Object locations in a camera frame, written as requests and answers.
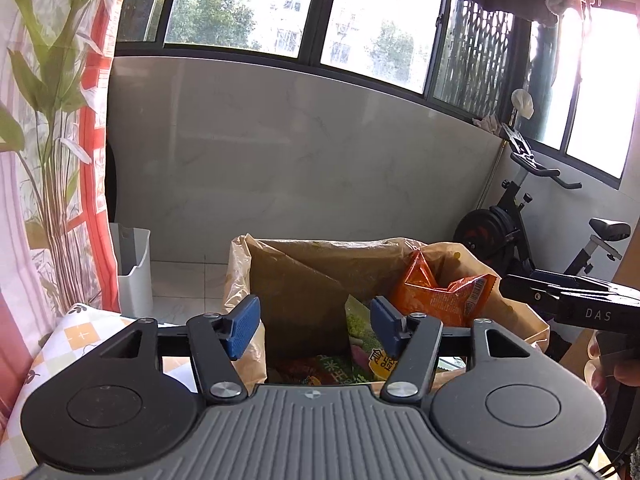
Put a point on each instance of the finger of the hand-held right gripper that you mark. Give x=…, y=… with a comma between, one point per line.
x=530, y=295
x=565, y=282

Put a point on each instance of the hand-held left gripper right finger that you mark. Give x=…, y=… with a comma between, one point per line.
x=385, y=325

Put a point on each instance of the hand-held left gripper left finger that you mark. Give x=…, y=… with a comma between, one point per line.
x=245, y=327

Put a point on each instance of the orange snack packet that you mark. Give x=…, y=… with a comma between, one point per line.
x=435, y=295

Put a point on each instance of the brown cardboard box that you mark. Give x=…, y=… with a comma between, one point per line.
x=300, y=290

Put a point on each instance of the person's right hand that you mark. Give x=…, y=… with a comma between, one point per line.
x=595, y=370

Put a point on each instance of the red green snack packet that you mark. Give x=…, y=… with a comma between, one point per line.
x=310, y=370

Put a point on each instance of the black exercise bike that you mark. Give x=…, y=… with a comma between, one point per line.
x=495, y=225

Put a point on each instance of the white waste bin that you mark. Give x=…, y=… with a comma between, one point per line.
x=132, y=270

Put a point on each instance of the floral checked tablecloth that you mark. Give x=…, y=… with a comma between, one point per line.
x=75, y=335

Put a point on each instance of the beige rag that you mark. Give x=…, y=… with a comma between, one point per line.
x=487, y=124

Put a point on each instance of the white cloth bundle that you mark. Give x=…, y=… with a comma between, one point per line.
x=522, y=102

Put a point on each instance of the metal window grille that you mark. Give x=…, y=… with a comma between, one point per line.
x=472, y=55

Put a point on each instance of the dark purple hanging garment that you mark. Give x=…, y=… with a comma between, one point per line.
x=520, y=7

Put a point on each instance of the printed backdrop cloth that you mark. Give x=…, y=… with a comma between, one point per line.
x=45, y=110

